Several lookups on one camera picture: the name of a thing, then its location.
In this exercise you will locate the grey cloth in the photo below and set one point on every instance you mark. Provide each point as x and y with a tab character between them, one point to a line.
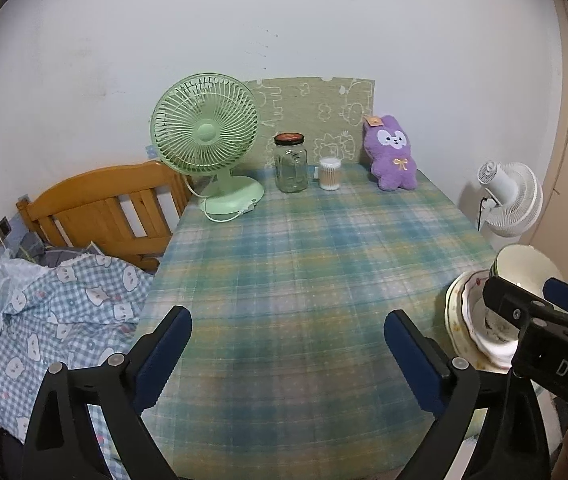
53	255

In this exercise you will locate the red rim white plate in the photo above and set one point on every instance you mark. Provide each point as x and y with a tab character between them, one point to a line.
469	305

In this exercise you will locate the wall socket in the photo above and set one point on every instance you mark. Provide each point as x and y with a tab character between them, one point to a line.
2	228

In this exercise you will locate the cotton swab container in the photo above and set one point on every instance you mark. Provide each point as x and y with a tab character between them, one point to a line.
330	175

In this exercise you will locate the grey shallow bowl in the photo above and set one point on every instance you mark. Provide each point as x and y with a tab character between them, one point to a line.
495	324

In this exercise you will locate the glass jar with black lid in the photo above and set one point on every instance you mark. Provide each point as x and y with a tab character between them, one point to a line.
291	170

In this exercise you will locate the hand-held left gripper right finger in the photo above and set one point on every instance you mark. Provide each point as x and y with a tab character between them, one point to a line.
414	360

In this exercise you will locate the green cartoon print mat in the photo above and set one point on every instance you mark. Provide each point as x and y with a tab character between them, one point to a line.
304	105

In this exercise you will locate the green desk fan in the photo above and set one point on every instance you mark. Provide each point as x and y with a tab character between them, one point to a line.
203	132

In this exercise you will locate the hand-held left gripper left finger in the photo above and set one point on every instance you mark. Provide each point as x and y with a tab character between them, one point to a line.
163	350

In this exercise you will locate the plaid tablecloth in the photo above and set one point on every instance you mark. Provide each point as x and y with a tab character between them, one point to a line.
289	270

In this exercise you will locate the purple plush toy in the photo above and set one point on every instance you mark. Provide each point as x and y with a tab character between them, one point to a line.
394	170

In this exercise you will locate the blue checked bear blanket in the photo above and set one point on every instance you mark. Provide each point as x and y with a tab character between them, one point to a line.
53	320

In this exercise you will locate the wooden bed headboard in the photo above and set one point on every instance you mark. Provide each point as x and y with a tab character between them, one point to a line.
88	195

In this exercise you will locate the white clip fan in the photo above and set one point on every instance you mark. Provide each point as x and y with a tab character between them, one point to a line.
514	205

